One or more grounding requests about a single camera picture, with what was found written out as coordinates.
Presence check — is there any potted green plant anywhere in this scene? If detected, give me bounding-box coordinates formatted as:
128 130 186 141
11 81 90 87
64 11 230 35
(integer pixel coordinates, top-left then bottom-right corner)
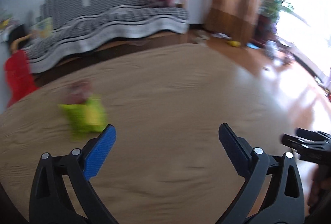
254 0 294 47

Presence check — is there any yellow green snack bag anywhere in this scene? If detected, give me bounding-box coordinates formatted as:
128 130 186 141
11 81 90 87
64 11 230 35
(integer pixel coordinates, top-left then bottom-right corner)
58 95 108 140

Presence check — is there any red snack box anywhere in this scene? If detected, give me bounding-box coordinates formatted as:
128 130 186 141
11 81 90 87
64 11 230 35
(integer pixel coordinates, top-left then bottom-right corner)
66 79 92 105

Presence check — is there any person's right hand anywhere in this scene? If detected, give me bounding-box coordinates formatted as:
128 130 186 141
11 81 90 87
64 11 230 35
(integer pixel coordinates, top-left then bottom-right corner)
307 165 330 212

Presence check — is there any yellow toy on floor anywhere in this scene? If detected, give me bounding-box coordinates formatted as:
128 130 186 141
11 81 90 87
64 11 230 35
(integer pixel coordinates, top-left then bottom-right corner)
227 40 241 47

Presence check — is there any black white striped sofa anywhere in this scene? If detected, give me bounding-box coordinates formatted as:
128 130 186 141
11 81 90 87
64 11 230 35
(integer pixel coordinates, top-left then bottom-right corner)
7 0 190 74

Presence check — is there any wooden table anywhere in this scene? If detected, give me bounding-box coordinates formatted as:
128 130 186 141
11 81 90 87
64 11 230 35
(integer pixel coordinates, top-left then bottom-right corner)
1 45 291 223

